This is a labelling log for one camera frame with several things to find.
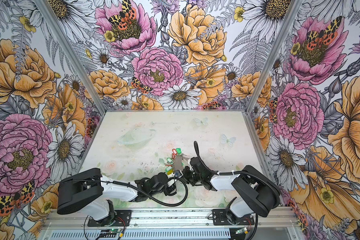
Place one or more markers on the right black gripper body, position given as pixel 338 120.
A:
pixel 189 176

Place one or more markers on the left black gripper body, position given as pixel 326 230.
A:
pixel 168 190

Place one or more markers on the large metal keyring with keys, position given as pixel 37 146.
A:
pixel 177 161

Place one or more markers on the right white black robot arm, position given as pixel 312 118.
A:
pixel 257 194

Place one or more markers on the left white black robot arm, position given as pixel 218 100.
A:
pixel 91 193

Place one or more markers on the green circuit board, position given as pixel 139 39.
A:
pixel 112 234

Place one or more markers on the white vented panel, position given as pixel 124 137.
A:
pixel 145 234

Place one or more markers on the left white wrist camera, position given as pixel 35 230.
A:
pixel 172 174

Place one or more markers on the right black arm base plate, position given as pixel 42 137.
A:
pixel 223 217

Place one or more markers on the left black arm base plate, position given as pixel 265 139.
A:
pixel 119 218

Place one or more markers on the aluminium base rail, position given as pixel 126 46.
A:
pixel 175 218

